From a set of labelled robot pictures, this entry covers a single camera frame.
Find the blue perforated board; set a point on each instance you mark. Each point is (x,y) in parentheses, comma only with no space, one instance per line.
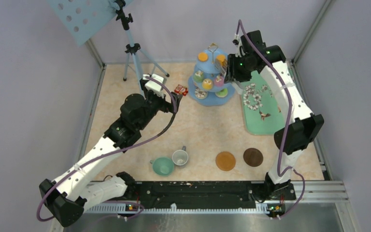
(84,18)

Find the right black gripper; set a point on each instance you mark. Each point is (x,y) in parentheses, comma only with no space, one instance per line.
(232,75)

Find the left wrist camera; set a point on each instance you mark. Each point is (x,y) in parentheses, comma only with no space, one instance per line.
(151,85)

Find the blue three-tier cake stand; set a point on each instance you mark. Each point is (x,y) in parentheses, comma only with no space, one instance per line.
(210,72)

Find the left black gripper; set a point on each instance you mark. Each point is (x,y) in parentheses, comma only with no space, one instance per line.
(166,107)

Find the pink dome cake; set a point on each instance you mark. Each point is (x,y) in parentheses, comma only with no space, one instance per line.
(218,81)

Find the yellow rectangular biscuit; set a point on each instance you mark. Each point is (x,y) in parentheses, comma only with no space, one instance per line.
(223,62)

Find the white grey teacup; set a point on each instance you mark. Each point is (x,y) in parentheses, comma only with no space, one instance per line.
(180,157)

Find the green glazed donut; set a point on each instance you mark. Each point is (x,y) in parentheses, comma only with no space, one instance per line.
(222,93)

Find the orange saucer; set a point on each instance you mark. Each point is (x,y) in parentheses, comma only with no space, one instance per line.
(225,161)

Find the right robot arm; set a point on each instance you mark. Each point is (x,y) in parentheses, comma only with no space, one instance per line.
(301,124)

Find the green teacup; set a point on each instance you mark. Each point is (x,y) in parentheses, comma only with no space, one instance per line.
(162,166)

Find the light blue tripod stand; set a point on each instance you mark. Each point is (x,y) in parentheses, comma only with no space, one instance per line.
(132,48)

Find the red owl toy block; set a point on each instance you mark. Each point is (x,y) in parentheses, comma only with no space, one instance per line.
(180,89)

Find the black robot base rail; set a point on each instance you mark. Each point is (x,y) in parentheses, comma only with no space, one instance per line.
(202,195)

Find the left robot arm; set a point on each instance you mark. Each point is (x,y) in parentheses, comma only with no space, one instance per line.
(68,196)

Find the white chocolate drizzle donut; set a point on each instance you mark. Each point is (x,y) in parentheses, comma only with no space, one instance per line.
(200,94)

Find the dark brown saucer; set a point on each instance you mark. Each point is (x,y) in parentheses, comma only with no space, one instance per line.
(253,157)

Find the green floral serving tray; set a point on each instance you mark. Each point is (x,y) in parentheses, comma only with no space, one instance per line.
(261,111)

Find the green dome cake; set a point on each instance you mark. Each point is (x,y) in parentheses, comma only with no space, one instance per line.
(198,77)

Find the yellow dome cake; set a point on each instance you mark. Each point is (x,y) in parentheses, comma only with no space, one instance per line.
(207,84)

